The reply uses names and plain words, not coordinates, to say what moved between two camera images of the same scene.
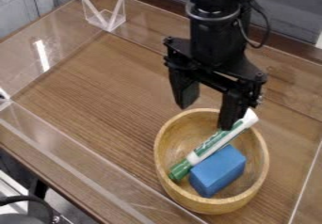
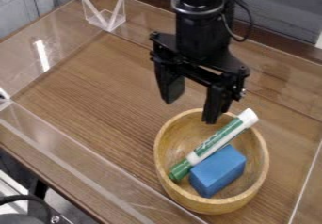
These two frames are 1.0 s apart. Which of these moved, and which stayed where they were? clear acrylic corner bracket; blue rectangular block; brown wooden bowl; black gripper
Moved: black gripper
Stayed: brown wooden bowl; clear acrylic corner bracket; blue rectangular block
